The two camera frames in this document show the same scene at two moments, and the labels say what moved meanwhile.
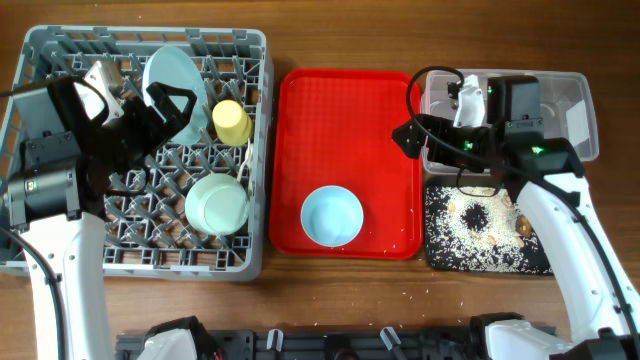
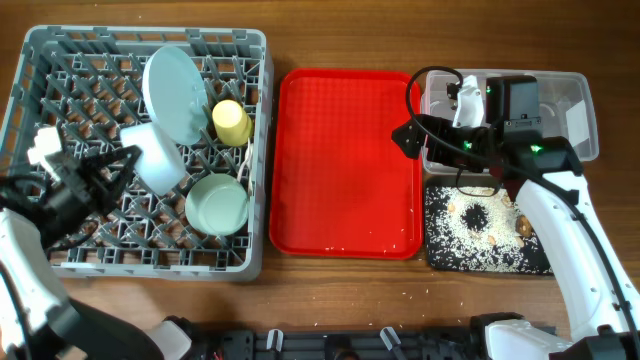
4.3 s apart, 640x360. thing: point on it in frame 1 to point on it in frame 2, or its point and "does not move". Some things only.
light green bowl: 216,204 does not move
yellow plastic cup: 233,125 does not move
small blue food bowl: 332,216 to 160,164
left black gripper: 157,132 to 80,173
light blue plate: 175,68 does not move
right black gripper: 420,137 does not move
